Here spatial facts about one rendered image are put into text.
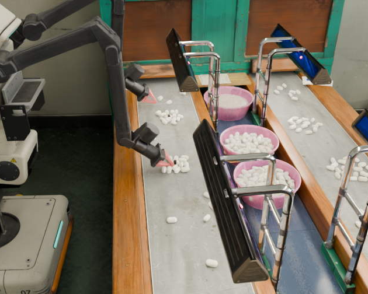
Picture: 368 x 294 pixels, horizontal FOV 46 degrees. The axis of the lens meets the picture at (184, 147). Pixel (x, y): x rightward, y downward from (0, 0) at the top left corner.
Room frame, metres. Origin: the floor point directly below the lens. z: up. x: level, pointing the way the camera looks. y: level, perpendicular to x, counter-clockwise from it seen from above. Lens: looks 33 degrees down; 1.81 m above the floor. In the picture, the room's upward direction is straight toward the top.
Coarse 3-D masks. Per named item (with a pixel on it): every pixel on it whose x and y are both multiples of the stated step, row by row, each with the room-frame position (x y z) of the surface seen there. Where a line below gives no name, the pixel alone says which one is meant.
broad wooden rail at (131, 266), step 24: (120, 168) 1.46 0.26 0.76; (120, 192) 1.30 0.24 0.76; (120, 216) 1.17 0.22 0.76; (144, 216) 1.19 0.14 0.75; (120, 240) 1.05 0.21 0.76; (144, 240) 1.06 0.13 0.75; (120, 264) 0.95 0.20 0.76; (144, 264) 0.95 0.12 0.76; (120, 288) 0.85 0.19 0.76; (144, 288) 0.86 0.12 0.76
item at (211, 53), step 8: (200, 40) 2.00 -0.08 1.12; (208, 40) 2.00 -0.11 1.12; (184, 56) 1.82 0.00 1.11; (192, 56) 1.82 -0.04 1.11; (200, 56) 1.83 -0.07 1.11; (208, 56) 1.84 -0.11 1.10; (216, 56) 1.84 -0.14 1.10; (216, 64) 1.85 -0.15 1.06; (216, 72) 1.84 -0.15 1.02; (216, 80) 1.84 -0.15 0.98; (208, 88) 2.00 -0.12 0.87; (216, 88) 1.84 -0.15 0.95; (208, 96) 2.00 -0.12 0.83; (216, 96) 1.84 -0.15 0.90; (208, 104) 2.00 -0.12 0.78; (216, 104) 1.84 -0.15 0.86; (216, 112) 1.84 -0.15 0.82; (216, 120) 1.84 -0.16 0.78; (216, 128) 1.85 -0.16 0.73
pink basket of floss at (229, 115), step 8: (224, 88) 2.24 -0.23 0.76; (232, 88) 2.24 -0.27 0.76; (240, 88) 2.22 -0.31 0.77; (240, 96) 2.21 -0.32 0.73; (248, 96) 2.16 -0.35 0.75; (248, 104) 2.03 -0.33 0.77; (232, 112) 2.00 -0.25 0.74; (240, 112) 2.01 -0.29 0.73; (224, 120) 2.02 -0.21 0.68; (232, 120) 2.02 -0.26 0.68
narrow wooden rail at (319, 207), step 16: (256, 112) 2.05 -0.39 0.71; (272, 112) 1.95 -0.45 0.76; (272, 128) 1.79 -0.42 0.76; (288, 144) 1.65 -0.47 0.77; (288, 160) 1.55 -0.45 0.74; (304, 176) 1.41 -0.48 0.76; (304, 192) 1.35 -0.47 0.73; (320, 192) 1.30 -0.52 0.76; (320, 208) 1.21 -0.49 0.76; (320, 224) 1.18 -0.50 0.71; (336, 240) 1.06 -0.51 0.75; (352, 240) 1.05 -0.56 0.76
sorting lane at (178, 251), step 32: (160, 128) 1.83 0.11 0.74; (192, 128) 1.83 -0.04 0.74; (192, 160) 1.55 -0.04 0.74; (160, 192) 1.33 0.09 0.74; (192, 192) 1.33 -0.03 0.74; (160, 224) 1.16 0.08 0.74; (192, 224) 1.16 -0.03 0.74; (160, 256) 1.00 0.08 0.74; (192, 256) 1.00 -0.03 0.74; (224, 256) 1.00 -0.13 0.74; (160, 288) 0.88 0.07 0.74; (192, 288) 0.88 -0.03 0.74; (224, 288) 0.88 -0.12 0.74
